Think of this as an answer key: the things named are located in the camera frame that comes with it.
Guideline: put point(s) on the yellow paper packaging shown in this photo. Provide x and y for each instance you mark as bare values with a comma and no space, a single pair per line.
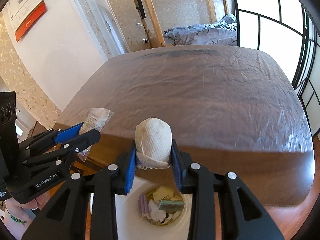
163,193

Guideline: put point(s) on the clear plastic snack wrapper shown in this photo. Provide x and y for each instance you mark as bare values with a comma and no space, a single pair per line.
96,119

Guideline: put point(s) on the grey blue duvet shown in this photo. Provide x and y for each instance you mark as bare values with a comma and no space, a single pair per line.
223,32

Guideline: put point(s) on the black framed sliding screen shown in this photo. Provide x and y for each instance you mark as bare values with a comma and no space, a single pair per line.
284,30

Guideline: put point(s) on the teal rectangular box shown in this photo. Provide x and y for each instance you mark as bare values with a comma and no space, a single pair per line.
171,206

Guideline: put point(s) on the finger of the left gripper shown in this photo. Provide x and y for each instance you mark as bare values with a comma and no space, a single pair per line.
48,139
67,150

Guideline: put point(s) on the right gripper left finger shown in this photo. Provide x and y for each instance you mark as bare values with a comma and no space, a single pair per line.
65,215

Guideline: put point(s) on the person left hand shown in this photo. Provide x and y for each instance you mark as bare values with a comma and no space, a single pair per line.
16,219

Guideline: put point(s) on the red wall calendar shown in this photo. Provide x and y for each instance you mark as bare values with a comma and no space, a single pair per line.
23,14

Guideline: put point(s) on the white trash bin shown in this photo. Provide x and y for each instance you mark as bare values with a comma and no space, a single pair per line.
131,224

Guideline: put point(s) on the white door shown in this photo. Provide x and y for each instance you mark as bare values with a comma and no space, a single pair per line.
103,27

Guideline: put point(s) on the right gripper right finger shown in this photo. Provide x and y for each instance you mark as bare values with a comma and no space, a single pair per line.
242,216

